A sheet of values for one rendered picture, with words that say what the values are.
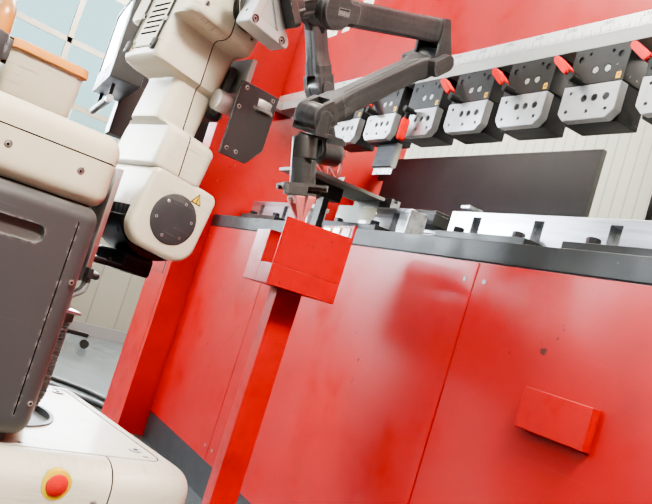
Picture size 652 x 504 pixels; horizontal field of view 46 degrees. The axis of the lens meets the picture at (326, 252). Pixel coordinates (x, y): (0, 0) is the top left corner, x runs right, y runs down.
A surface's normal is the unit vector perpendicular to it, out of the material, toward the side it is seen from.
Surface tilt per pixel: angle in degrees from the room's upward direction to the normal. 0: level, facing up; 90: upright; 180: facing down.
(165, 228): 91
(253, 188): 90
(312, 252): 90
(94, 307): 90
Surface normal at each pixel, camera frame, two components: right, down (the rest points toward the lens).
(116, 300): 0.64, 0.14
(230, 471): 0.35, 0.04
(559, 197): -0.82, -0.30
